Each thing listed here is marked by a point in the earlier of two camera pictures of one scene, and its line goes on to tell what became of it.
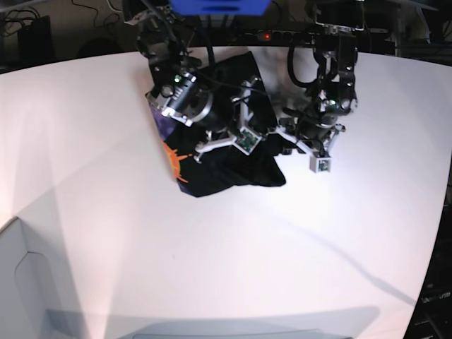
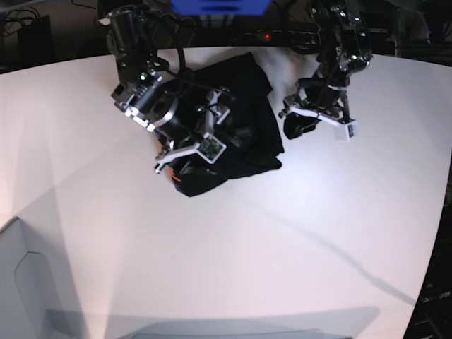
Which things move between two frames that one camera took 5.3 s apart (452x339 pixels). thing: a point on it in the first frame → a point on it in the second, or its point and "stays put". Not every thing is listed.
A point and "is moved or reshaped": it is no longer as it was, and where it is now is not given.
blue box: [221, 8] stays put
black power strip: [282, 36] stays put
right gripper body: [317, 138] → [314, 102]
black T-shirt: [224, 166] is moved or reshaped
